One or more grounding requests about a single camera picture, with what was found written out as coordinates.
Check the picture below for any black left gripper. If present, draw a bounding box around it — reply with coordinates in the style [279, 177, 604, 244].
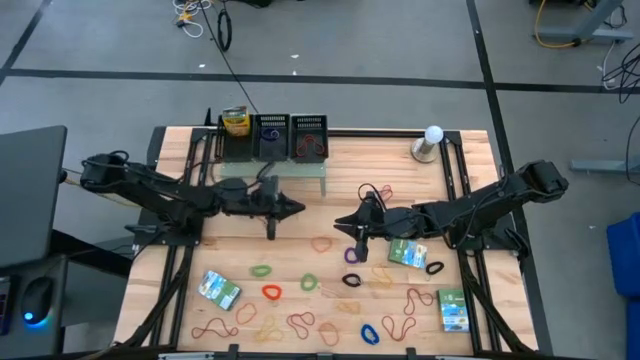
[251, 173, 307, 242]

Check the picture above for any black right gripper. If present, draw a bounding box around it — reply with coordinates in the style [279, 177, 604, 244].
[333, 198, 404, 264]

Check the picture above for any black slatted plastic basket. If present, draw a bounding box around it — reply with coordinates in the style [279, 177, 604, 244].
[252, 113, 292, 163]
[218, 113, 257, 164]
[289, 114, 330, 165]

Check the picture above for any green crayon box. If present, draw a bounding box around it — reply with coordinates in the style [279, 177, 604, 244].
[197, 270, 242, 312]
[436, 288, 471, 334]
[221, 105, 251, 138]
[387, 237, 429, 270]

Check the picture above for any blue coil keychain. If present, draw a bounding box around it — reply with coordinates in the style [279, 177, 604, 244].
[360, 323, 381, 346]

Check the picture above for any grey desk foot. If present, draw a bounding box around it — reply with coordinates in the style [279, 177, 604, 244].
[570, 158, 640, 175]

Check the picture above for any grey desk base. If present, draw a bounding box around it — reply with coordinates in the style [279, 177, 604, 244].
[537, 0, 634, 47]

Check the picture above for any green perforated metal shelf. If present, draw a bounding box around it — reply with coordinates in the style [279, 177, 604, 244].
[218, 117, 329, 197]

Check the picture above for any white bulb table lamp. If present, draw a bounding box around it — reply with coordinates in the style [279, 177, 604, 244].
[410, 124, 445, 165]

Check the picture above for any black table corner plate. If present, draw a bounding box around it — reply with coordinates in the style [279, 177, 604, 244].
[146, 125, 167, 171]

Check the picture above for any black computer mouse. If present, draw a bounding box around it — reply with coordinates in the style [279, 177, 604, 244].
[19, 276, 55, 329]

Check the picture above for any blue plastic bin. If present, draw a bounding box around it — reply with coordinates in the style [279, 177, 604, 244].
[606, 211, 640, 300]
[624, 299, 640, 360]

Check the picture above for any dark keyboard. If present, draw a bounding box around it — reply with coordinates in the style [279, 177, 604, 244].
[0, 276, 12, 337]

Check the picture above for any long black floor cable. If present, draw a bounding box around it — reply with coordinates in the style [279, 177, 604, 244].
[199, 0, 261, 114]

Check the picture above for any black cable bundle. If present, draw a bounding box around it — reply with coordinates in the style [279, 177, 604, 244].
[457, 247, 536, 354]
[115, 243, 196, 349]

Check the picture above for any coiled black floor cable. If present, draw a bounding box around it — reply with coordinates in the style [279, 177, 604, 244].
[216, 8, 234, 53]

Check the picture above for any white and yellow cable tangle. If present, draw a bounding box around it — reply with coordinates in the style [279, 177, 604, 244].
[172, 0, 215, 39]

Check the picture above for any yellow floor cable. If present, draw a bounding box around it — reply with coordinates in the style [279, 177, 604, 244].
[533, 0, 581, 50]

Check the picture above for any black floor cable tangle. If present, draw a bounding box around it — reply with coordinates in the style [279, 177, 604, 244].
[601, 42, 640, 104]

